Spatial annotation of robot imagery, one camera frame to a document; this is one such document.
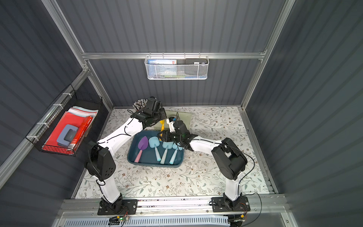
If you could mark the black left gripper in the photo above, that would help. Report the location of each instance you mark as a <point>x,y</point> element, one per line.
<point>158,116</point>

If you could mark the small green circuit board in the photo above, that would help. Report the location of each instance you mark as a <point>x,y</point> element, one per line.
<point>117,220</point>

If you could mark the light blue shovel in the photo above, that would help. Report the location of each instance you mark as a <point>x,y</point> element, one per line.
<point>155,143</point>
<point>176,148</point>
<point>166,146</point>

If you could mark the bundle of pencils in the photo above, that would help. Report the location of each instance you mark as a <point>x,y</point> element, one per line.
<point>139,104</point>

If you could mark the purple shovel pink handle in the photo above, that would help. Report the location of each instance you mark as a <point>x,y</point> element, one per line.
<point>142,145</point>

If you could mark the white vent grille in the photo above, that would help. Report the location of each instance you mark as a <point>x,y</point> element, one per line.
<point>152,221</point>

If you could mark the teal plastic storage tray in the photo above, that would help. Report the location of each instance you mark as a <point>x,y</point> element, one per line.
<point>150,154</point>

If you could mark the yellow toy shovel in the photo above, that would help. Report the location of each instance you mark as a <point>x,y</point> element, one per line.
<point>162,126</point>

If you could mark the blue white box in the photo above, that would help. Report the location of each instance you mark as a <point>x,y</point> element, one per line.
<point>161,68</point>

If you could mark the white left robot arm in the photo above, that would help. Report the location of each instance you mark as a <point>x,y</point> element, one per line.
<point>101,164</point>

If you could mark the red folder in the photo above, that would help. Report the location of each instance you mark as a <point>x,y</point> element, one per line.
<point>71,117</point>

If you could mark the black wire side basket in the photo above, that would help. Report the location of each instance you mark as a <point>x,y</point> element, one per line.
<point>68,100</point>

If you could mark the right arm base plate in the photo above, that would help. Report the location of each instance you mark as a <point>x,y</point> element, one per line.
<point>224,204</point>

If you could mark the pale green flat board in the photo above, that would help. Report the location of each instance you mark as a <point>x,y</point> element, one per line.
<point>183,116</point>

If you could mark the grey blue stapler box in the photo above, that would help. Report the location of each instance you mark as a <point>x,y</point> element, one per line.
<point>67,135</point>

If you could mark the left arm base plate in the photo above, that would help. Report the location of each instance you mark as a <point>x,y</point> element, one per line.
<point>120,207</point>

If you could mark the white mesh wall basket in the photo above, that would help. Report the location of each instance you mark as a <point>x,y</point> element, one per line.
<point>180,67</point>

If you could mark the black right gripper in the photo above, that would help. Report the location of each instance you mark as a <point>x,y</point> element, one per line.
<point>169,135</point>

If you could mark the black device in basket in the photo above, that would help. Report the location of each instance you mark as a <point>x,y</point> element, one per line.
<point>197,67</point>

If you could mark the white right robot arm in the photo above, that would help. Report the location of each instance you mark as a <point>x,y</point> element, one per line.
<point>230,160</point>

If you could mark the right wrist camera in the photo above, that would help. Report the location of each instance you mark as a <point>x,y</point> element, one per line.
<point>170,121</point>

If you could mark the aluminium front rail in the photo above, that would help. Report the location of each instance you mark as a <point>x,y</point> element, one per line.
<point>265,203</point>

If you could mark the red book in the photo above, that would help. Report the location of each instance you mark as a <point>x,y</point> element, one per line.
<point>80,133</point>

